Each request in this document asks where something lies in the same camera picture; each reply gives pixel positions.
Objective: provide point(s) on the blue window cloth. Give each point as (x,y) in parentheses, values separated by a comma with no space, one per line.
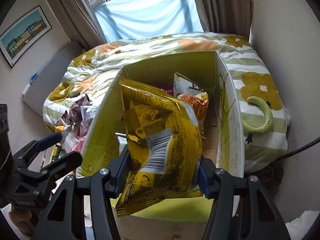
(136,19)

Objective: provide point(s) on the yellow orange triangular bag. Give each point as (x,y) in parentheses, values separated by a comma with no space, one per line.
(63,128)

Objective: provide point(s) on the grey headboard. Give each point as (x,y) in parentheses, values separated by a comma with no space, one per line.
(49,77)

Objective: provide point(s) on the person left hand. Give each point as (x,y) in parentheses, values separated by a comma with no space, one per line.
(20,217)

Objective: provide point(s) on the silver teal snack bag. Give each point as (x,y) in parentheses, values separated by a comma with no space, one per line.
(88,113)

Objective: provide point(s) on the dark purple silver bag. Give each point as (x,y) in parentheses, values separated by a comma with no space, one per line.
(74,114)

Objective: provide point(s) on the white cloth on floor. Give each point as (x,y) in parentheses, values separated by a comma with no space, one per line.
(299,227)

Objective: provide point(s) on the pink snack bag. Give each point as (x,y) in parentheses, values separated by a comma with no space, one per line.
(79,145)

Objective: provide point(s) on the green moon plush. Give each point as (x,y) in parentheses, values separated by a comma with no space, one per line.
(259,124)

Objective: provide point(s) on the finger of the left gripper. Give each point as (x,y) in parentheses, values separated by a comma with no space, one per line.
(29,152)
(46,179)

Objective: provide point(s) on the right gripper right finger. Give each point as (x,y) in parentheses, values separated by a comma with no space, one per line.
(241,209)

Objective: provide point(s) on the left brown curtain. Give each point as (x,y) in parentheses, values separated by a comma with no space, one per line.
(78,21)

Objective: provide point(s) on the white orange cheese stick bag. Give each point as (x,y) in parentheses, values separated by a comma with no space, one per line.
(189,92)

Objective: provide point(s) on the brown curtain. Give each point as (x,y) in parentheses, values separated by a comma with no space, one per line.
(226,16)
(78,21)

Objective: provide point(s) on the right brown curtain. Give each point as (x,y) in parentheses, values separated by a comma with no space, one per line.
(226,16)

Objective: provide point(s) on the floral white tablecloth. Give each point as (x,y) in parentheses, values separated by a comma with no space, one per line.
(67,142)

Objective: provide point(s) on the pink white small bag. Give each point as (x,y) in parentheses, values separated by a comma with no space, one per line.
(81,128)

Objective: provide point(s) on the dark green snack packet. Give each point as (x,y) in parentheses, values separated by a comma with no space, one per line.
(55,153)

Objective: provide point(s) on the floral striped duvet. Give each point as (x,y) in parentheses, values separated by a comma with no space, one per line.
(93,71)

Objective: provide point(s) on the blue white object on headboard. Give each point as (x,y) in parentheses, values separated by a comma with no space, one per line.
(32,79)

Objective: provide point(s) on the green cardboard box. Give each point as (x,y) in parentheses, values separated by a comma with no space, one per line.
(207,70)

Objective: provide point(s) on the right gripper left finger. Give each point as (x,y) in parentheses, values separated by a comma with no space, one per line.
(63,218)

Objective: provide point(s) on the yellow gold snack bag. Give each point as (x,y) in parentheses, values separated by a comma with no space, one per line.
(165,145)

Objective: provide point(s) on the purple chip bag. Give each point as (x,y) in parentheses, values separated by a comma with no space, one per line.
(168,89)

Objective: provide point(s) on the framed city picture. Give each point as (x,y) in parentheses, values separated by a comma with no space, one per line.
(23,33)

